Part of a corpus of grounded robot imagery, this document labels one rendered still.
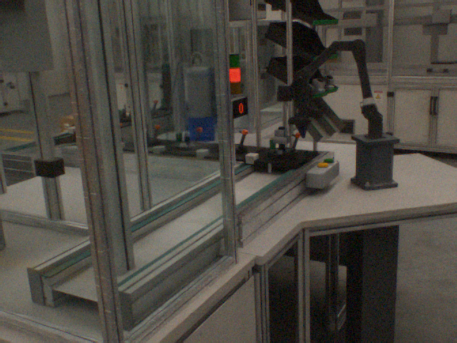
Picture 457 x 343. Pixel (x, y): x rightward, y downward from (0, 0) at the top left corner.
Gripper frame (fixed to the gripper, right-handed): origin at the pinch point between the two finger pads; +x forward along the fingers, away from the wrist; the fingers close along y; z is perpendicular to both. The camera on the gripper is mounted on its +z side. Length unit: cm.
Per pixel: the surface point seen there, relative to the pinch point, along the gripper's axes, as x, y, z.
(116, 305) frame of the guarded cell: 9, -133, 12
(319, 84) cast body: -16.2, 25.7, -1.7
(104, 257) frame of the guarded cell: -2, -134, 12
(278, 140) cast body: 4.5, -2.3, -10.5
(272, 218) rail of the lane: 21, -50, 8
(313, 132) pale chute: 5.1, 20.3, -2.9
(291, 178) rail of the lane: 12.9, -28.1, 5.8
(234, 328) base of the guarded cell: 39, -90, 13
